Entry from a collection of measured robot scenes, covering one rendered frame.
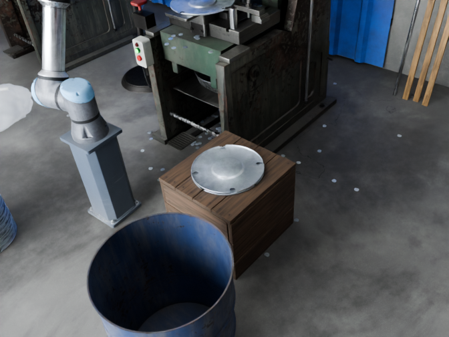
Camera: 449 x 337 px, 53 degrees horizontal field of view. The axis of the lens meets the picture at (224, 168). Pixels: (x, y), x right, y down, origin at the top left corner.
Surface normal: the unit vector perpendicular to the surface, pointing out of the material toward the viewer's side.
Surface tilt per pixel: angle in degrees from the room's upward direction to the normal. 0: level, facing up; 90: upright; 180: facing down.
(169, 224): 88
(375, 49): 90
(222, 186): 0
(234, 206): 0
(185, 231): 88
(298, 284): 0
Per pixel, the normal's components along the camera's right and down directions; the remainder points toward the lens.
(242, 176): -0.07, -0.76
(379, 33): -0.66, 0.52
